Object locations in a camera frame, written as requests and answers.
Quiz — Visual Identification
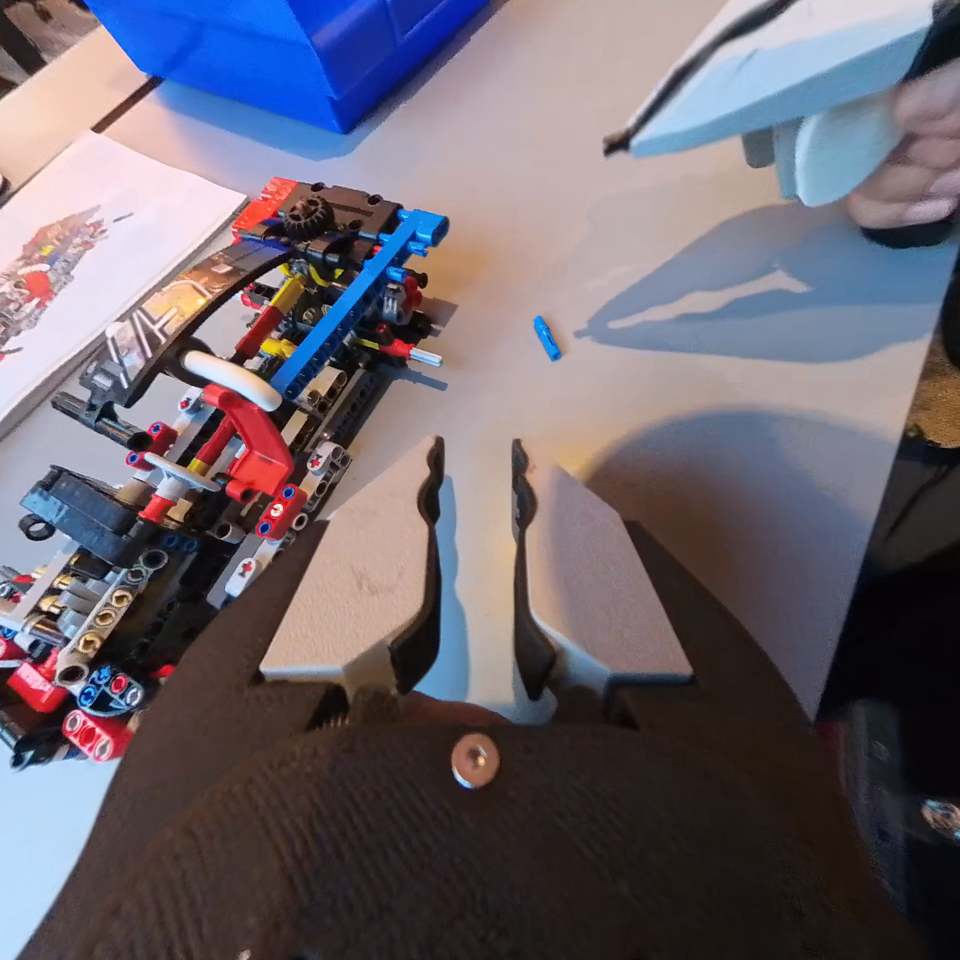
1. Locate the grey desk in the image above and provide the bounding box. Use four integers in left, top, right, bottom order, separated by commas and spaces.
0, 0, 960, 960

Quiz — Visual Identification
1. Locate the toy brick car model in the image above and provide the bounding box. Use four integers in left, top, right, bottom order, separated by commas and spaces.
0, 177, 451, 770

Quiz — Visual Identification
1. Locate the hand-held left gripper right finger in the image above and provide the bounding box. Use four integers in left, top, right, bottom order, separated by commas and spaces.
511, 438, 695, 725

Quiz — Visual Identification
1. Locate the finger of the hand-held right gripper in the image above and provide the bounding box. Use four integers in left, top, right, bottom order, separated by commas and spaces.
602, 0, 939, 160
742, 93, 905, 209

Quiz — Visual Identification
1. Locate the person's right hand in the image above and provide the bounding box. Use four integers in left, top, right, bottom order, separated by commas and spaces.
847, 67, 960, 230

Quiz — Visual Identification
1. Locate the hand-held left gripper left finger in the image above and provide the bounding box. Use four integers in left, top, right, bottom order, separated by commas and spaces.
258, 435, 446, 695

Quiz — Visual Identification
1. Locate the instruction booklet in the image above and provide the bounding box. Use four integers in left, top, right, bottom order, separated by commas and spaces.
0, 131, 249, 444

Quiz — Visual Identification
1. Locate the blue storage bin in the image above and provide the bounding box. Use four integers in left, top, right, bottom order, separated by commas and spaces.
82, 0, 492, 135

